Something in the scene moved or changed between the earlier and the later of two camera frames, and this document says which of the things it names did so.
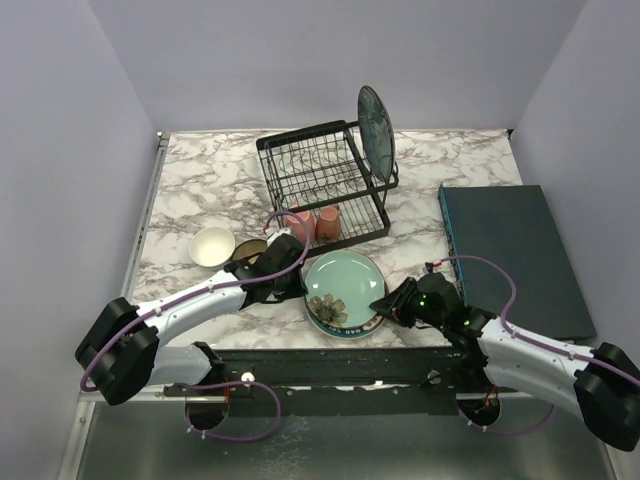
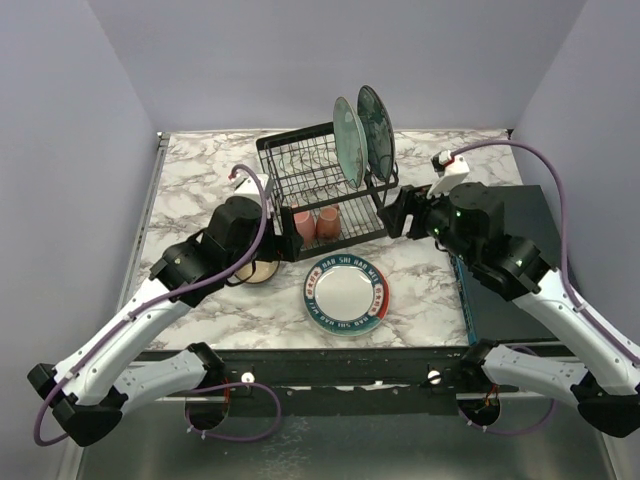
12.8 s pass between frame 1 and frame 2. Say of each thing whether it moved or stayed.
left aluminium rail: stayed
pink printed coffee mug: stayed
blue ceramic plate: stayed
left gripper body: moved
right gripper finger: moved
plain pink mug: stayed
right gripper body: moved
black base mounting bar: stayed
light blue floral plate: moved
